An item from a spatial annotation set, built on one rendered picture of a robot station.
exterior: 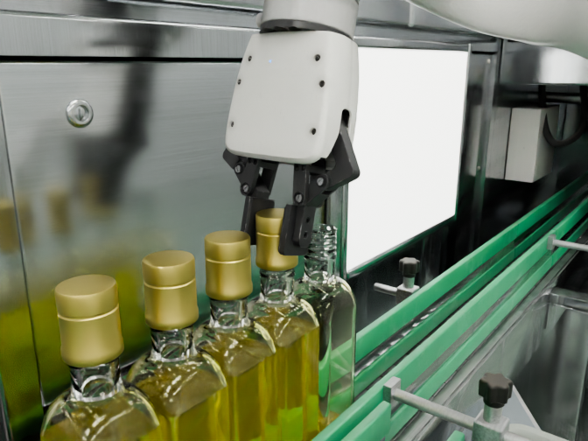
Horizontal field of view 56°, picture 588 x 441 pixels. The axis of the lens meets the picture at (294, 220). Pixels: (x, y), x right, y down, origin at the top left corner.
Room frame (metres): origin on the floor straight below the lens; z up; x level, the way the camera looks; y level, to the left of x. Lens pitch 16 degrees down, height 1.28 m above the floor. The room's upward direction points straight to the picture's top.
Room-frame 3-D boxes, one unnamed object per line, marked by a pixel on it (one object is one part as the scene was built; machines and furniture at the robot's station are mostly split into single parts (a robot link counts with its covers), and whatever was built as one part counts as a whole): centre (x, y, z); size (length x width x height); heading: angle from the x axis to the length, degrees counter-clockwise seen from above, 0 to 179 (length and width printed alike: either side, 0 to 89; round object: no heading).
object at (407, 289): (0.77, -0.15, 0.94); 0.07 x 0.04 x 0.13; 52
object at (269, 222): (0.44, 0.01, 1.15); 0.04 x 0.04 x 0.04
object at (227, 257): (0.39, 0.05, 1.14); 0.04 x 0.04 x 0.04
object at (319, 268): (0.48, -0.02, 1.12); 0.03 x 0.03 x 0.05
